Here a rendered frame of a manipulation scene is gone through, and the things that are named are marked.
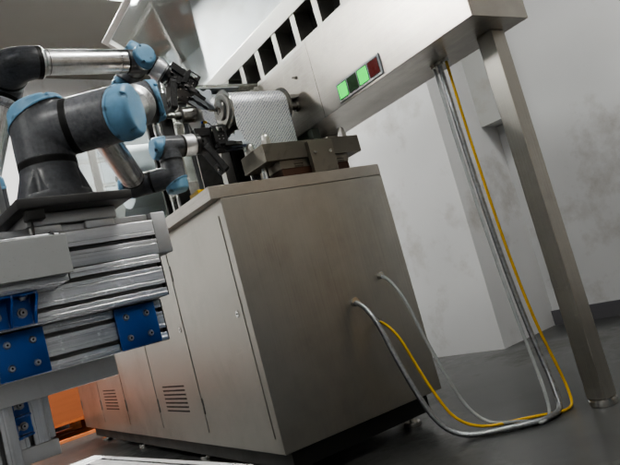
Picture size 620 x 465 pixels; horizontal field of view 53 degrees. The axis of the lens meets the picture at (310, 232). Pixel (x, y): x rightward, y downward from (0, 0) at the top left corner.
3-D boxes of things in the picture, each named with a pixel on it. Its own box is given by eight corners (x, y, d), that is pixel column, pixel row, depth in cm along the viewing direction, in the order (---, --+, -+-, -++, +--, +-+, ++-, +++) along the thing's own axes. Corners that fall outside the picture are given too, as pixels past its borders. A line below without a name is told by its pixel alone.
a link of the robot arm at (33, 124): (30, 175, 134) (17, 116, 136) (92, 160, 135) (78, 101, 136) (5, 164, 122) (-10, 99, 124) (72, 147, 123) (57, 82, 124)
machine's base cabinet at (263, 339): (89, 443, 383) (57, 306, 391) (185, 410, 419) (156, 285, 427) (292, 492, 175) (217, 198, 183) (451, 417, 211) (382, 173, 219)
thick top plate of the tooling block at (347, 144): (244, 176, 216) (240, 160, 216) (337, 164, 238) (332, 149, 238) (266, 161, 202) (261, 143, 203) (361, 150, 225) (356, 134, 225)
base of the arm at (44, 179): (30, 202, 117) (18, 151, 118) (8, 222, 128) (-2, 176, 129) (107, 195, 127) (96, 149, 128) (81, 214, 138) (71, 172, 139)
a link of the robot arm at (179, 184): (160, 199, 209) (151, 168, 211) (192, 191, 210) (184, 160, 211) (154, 196, 202) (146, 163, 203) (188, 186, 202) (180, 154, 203)
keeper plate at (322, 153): (312, 173, 211) (304, 142, 212) (336, 170, 217) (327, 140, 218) (316, 171, 209) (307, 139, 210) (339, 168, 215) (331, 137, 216)
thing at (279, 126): (247, 165, 222) (234, 115, 224) (302, 159, 235) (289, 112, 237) (247, 164, 222) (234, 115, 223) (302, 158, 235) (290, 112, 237)
